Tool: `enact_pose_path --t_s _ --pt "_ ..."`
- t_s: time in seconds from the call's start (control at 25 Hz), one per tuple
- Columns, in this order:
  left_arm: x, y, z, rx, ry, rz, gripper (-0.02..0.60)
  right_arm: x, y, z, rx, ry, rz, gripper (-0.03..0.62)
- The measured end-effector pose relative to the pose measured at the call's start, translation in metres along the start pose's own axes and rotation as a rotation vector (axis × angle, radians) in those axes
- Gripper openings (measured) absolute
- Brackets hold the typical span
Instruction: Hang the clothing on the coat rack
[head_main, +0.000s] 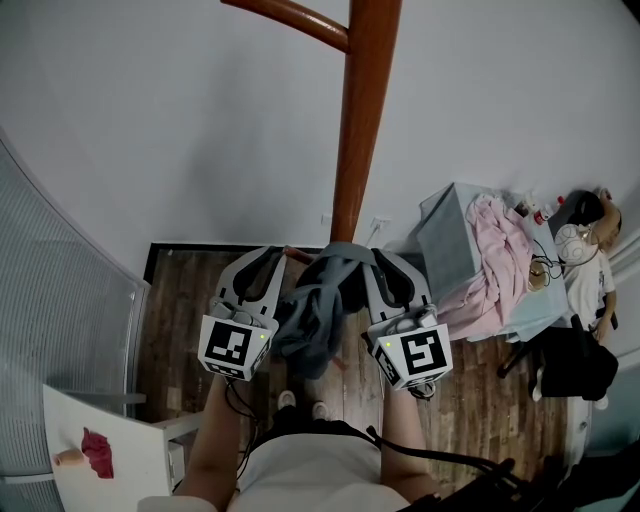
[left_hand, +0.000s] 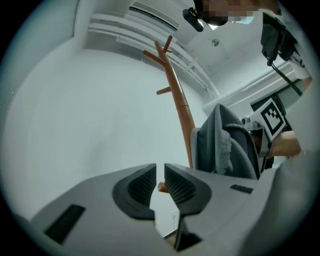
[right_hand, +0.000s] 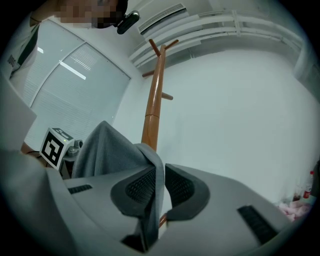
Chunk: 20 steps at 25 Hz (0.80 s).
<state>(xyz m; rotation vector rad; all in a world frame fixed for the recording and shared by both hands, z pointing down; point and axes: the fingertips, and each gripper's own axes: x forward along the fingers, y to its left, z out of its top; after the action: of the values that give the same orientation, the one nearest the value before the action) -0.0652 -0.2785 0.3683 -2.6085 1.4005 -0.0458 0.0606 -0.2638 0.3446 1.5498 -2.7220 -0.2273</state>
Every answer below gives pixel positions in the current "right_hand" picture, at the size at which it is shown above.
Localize person's head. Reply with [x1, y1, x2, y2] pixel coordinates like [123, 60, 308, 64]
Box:
[59, 0, 130, 30]

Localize person's left forearm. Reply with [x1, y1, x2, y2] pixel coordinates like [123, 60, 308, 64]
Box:
[20, 143, 49, 169]

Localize grey clothes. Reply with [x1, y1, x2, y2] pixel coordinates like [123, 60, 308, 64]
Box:
[72, 120, 166, 252]

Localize person's white shirt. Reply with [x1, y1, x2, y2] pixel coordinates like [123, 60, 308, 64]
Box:
[8, 11, 43, 81]

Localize black head-mounted camera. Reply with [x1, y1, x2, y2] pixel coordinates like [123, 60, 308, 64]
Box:
[116, 9, 141, 35]

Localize white wall pipes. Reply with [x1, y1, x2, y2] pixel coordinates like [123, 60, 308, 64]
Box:
[128, 9, 306, 70]

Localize brown wooden coat stand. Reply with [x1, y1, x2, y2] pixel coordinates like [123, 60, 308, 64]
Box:
[141, 38, 180, 227]

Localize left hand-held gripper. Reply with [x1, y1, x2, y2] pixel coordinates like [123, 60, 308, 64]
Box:
[39, 126, 85, 171]

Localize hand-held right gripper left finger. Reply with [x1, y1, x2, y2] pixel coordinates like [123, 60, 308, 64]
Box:
[61, 165, 158, 256]

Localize white air conditioner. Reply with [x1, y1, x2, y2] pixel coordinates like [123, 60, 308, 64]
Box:
[137, 2, 189, 36]

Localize thick white vertical pipe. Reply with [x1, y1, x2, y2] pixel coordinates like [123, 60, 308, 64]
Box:
[293, 41, 316, 81]

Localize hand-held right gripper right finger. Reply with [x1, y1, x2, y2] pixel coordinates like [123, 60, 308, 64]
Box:
[158, 163, 295, 256]

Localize red label bottle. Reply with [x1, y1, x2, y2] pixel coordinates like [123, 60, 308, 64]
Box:
[302, 170, 316, 200]

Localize pink crumpled cloth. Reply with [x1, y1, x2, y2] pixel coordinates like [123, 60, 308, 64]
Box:
[275, 199, 314, 223]

